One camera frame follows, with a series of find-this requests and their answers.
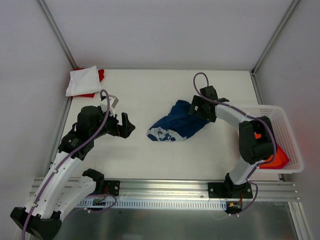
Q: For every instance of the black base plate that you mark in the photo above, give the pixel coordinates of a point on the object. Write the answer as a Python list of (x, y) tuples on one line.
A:
[(224, 191), (111, 187)]

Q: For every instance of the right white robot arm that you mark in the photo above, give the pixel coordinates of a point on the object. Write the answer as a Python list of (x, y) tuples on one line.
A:
[(256, 142)]

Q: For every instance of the blue printed t shirt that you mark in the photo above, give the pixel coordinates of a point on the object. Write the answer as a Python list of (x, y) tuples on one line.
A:
[(177, 126)]

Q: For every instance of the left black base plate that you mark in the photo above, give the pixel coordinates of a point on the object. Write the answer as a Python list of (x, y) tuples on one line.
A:
[(111, 187)]

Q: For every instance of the white slotted cable duct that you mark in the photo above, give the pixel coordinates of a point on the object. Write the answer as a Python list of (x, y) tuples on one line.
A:
[(157, 204)]

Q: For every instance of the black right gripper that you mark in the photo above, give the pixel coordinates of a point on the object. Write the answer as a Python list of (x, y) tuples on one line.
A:
[(198, 107)]

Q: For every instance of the orange t shirt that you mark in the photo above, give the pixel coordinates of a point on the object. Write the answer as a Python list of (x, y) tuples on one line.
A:
[(277, 158)]

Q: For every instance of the left aluminium frame post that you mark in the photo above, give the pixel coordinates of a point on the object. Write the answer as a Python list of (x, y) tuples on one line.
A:
[(57, 33)]

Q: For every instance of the white plastic basket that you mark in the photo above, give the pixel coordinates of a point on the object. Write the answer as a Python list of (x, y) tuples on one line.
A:
[(284, 136)]

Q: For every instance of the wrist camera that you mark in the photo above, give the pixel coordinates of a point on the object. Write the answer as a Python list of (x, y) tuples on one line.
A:
[(109, 102), (222, 100)]

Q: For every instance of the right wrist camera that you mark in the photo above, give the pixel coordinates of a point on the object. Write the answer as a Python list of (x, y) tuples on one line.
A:
[(222, 100)]

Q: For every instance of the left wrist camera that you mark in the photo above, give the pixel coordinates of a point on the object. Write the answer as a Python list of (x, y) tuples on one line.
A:
[(109, 102)]

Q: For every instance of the aluminium mounting rail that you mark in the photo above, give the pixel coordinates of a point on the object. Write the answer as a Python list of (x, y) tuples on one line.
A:
[(163, 189)]

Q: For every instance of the folded red t shirt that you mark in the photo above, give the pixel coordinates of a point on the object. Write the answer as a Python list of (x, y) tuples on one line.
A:
[(101, 73)]

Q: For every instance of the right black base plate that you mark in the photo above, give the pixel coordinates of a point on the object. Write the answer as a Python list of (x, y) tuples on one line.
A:
[(224, 191)]

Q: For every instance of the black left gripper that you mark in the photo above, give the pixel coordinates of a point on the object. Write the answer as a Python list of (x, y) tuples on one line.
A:
[(120, 125)]

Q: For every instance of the right aluminium frame post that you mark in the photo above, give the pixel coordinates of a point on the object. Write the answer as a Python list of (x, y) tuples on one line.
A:
[(276, 34)]

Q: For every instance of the aluminium frame post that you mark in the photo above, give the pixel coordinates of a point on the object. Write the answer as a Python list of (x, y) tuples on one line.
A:
[(276, 34), (57, 33)]

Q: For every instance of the folded white t shirt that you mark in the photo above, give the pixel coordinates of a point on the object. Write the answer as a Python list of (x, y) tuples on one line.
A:
[(83, 81)]

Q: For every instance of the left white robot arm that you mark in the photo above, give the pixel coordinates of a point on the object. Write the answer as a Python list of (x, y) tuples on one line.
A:
[(43, 215)]

